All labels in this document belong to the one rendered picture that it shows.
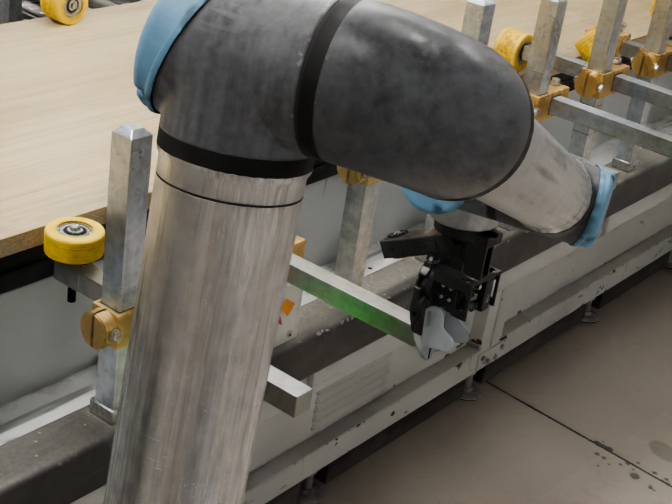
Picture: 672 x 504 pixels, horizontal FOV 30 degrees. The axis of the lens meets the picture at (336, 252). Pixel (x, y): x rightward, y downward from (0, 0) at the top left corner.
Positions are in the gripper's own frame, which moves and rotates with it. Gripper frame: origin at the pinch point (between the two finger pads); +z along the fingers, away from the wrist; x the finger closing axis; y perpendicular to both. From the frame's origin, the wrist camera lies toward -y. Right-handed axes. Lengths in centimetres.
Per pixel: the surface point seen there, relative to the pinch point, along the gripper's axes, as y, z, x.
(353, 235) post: -27.3, -0.3, 19.2
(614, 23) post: -27, -25, 94
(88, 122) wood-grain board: -71, -8, 3
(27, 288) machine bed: -48, 3, -28
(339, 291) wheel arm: -13.9, -3.1, -1.5
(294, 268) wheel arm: -22.2, -3.1, -1.5
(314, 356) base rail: -24.2, 16.6, 9.2
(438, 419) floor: -50, 83, 101
